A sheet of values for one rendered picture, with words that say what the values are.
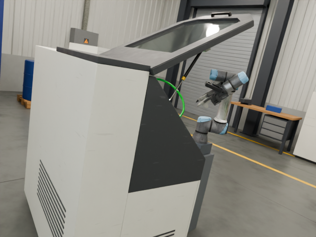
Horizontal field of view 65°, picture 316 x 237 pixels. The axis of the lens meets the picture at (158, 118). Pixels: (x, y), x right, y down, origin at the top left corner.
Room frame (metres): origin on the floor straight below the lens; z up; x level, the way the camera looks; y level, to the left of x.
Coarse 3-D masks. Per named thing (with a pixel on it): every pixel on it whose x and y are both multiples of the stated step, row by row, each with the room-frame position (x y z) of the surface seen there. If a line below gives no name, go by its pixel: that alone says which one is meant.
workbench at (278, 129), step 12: (240, 108) 7.09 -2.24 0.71; (252, 108) 6.24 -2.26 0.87; (264, 108) 6.59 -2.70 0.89; (276, 108) 6.14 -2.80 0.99; (228, 120) 6.64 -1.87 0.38; (264, 120) 6.00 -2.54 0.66; (276, 120) 5.82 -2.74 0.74; (288, 120) 5.75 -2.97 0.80; (264, 132) 5.95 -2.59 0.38; (276, 132) 5.77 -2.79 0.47; (288, 132) 5.65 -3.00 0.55; (288, 144) 6.09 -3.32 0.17
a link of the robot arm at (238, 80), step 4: (240, 72) 1.64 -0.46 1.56; (244, 72) 1.63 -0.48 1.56; (236, 76) 1.63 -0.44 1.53; (240, 76) 1.62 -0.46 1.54; (244, 76) 1.61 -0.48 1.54; (228, 80) 1.65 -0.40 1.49; (232, 80) 1.63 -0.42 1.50; (236, 80) 1.62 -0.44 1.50; (240, 80) 1.61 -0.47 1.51; (244, 80) 1.61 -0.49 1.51; (232, 84) 1.62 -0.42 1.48; (236, 84) 1.62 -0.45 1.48; (240, 84) 1.62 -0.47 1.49
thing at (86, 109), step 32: (64, 64) 1.48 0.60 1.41; (96, 64) 1.10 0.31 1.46; (128, 64) 1.19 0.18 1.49; (32, 96) 2.16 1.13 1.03; (64, 96) 1.42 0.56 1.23; (96, 96) 1.11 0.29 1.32; (128, 96) 1.21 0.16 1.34; (32, 128) 2.07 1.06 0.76; (64, 128) 1.37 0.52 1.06; (96, 128) 1.12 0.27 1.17; (128, 128) 1.23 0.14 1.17; (32, 160) 1.98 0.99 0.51; (64, 160) 1.32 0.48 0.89; (96, 160) 1.14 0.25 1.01; (128, 160) 1.25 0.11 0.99; (32, 192) 1.90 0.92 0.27; (64, 192) 1.27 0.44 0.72; (96, 192) 1.15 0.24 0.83; (64, 224) 1.22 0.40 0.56; (96, 224) 1.17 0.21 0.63
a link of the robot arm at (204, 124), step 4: (204, 116) 2.27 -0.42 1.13; (200, 120) 2.18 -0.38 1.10; (204, 120) 2.17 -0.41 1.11; (208, 120) 2.17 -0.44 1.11; (212, 120) 2.20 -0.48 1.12; (200, 124) 2.18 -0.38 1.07; (204, 124) 2.17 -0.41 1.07; (208, 124) 2.17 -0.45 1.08; (196, 128) 2.21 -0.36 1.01; (200, 128) 2.17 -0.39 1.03; (204, 128) 2.17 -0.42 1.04; (208, 128) 2.16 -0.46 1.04; (204, 132) 2.17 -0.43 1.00
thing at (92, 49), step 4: (72, 44) 2.29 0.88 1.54; (76, 44) 2.21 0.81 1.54; (80, 44) 2.14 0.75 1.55; (72, 48) 2.28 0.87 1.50; (76, 48) 2.20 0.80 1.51; (80, 48) 2.12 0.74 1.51; (84, 48) 2.04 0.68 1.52; (88, 48) 1.97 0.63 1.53; (92, 48) 1.91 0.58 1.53; (96, 48) 1.85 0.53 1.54; (100, 48) 1.83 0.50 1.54; (104, 48) 1.86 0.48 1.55; (92, 52) 1.90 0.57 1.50; (96, 52) 1.84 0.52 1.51; (100, 52) 1.84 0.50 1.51
